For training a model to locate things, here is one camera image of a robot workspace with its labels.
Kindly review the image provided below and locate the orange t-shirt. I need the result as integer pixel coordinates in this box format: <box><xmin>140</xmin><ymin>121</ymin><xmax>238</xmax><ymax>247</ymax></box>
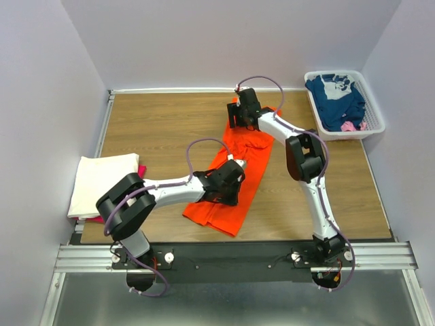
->
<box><xmin>183</xmin><ymin>117</ymin><xmax>274</xmax><ymax>237</ymax></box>

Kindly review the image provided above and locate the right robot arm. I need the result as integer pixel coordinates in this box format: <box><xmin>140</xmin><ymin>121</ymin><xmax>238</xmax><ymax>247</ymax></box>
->
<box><xmin>227</xmin><ymin>86</ymin><xmax>346</xmax><ymax>264</ymax></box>

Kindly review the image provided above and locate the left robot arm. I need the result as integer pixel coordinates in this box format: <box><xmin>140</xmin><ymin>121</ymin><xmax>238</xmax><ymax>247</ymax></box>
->
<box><xmin>96</xmin><ymin>158</ymin><xmax>247</xmax><ymax>265</ymax></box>

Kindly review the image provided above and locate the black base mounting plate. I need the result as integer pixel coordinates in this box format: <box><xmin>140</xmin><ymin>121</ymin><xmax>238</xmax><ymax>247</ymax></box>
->
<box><xmin>111</xmin><ymin>240</ymin><xmax>353</xmax><ymax>289</ymax></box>

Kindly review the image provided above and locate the magenta folded t-shirt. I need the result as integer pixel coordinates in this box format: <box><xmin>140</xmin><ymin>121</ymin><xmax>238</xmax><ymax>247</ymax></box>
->
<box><xmin>85</xmin><ymin>165</ymin><xmax>147</xmax><ymax>223</ymax></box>

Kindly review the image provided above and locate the navy blue printed t-shirt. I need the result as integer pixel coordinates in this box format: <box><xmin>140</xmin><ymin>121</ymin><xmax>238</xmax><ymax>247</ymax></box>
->
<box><xmin>305</xmin><ymin>73</ymin><xmax>366</xmax><ymax>132</ymax></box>

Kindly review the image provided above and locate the white plastic laundry basket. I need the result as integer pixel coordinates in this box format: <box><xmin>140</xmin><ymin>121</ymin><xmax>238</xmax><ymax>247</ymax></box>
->
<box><xmin>304</xmin><ymin>70</ymin><xmax>385</xmax><ymax>141</ymax></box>

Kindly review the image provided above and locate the pink garment in basket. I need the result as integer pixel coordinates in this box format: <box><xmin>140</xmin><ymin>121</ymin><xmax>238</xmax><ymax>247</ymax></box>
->
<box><xmin>341</xmin><ymin>121</ymin><xmax>366</xmax><ymax>132</ymax></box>

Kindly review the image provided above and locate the white folded t-shirt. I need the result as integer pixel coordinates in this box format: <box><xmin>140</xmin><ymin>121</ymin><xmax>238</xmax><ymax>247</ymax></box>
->
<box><xmin>67</xmin><ymin>153</ymin><xmax>140</xmax><ymax>220</ymax></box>

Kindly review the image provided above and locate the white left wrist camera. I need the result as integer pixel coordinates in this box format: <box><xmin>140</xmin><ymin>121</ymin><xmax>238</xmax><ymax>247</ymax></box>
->
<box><xmin>227</xmin><ymin>154</ymin><xmax>247</xmax><ymax>170</ymax></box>

